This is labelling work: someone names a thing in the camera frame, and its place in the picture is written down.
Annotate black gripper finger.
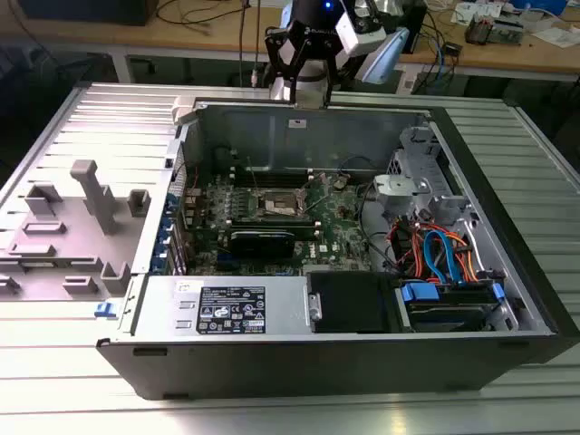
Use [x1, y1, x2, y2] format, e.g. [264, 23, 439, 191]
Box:
[264, 24, 303, 107]
[315, 42, 341, 108]

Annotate CPU socket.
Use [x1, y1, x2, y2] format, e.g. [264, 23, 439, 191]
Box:
[253, 186, 310, 221]

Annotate small upright black box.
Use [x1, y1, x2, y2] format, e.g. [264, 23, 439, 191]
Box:
[401, 2, 430, 54]

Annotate grey case latch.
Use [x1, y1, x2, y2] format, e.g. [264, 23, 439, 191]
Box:
[171, 95, 200, 126]

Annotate silver metal drive cage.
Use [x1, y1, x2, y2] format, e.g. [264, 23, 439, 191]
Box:
[384, 125, 475, 227]

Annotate black RAM stick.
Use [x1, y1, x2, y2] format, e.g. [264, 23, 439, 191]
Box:
[225, 215, 321, 230]
[229, 165, 316, 179]

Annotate white printed card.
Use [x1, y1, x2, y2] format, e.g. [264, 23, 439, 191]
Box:
[451, 2, 482, 24]

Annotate green motherboard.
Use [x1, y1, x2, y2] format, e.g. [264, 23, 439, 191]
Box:
[180, 169, 386, 277]

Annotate copper finned heat sink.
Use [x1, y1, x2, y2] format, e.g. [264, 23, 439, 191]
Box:
[465, 12, 496, 45]

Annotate wooden desk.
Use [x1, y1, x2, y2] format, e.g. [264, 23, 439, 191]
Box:
[0, 0, 580, 82]

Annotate green circuit board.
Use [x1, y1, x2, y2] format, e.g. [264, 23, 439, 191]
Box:
[491, 17, 527, 45]

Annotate large black box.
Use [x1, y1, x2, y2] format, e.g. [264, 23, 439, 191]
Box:
[17, 0, 160, 27]

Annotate black graphics card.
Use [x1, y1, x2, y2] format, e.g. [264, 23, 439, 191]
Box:
[217, 228, 295, 259]

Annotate white paper sheet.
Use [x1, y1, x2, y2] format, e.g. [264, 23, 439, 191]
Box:
[532, 24, 580, 49]

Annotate hard disk in blue carrier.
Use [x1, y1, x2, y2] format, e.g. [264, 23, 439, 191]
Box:
[398, 280, 507, 334]

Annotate grey parts rack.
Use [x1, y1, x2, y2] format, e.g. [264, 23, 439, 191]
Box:
[0, 159, 153, 303]

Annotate silver power supply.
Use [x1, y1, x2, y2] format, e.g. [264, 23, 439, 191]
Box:
[118, 274, 314, 339]

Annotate black PC case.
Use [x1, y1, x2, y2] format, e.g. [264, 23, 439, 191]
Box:
[94, 97, 580, 402]

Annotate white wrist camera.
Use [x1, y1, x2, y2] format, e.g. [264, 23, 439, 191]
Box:
[335, 13, 387, 56]

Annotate silver round metal bracket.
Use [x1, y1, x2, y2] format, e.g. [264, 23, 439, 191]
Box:
[372, 174, 430, 217]

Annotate blue wire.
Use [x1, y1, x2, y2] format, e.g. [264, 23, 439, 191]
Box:
[423, 229, 463, 286]

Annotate red and orange wires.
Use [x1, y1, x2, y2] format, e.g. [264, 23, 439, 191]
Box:
[387, 219, 430, 278]

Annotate orange wire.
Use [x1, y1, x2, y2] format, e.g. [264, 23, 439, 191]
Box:
[452, 233, 480, 285]

